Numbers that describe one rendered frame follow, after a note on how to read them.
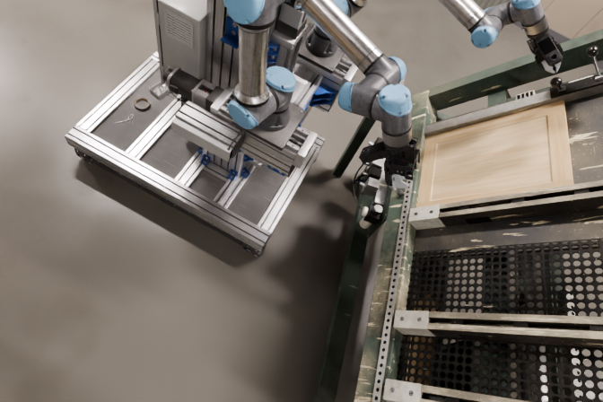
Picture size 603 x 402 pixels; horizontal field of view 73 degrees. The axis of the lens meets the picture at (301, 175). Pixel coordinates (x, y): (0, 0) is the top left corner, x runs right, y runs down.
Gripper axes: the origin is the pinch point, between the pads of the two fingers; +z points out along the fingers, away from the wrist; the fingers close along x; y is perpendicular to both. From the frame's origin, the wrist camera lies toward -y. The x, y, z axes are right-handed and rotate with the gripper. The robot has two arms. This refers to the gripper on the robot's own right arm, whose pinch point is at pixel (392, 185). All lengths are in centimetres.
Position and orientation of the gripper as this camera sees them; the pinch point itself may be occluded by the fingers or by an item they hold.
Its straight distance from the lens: 125.4
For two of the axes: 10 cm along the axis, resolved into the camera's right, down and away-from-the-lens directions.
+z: 2.1, 6.6, 7.3
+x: 4.3, -7.3, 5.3
